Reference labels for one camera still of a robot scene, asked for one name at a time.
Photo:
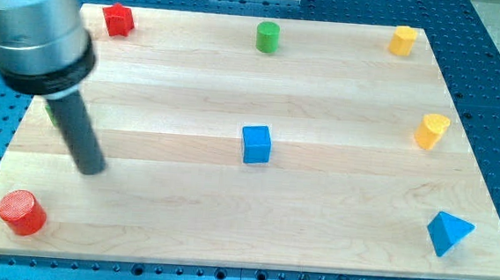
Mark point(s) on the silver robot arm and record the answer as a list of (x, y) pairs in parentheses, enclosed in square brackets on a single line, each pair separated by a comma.
[(46, 50)]

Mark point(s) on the wooden board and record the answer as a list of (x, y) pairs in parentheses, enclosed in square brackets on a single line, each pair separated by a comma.
[(346, 190)]

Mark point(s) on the green cylinder block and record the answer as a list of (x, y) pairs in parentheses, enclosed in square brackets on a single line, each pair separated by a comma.
[(267, 37)]

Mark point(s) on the black pusher mounting flange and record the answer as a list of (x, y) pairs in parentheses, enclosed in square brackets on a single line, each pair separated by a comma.
[(54, 81)]

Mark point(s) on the yellow hexagon block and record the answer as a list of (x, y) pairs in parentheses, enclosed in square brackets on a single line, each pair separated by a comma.
[(403, 40)]

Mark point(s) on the red star block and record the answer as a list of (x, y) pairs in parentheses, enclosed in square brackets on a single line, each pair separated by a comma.
[(119, 20)]

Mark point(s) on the blue cube block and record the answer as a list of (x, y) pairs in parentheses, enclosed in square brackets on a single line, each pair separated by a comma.
[(256, 144)]

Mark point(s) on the blue triangle block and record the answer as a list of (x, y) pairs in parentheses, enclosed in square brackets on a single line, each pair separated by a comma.
[(446, 231)]

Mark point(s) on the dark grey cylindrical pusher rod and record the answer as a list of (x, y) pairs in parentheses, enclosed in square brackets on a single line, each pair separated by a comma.
[(74, 123)]

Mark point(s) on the green block behind rod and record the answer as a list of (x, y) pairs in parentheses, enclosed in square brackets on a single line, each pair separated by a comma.
[(51, 116)]

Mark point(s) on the red cylinder block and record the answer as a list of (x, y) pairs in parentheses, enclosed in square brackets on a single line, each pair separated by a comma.
[(22, 212)]

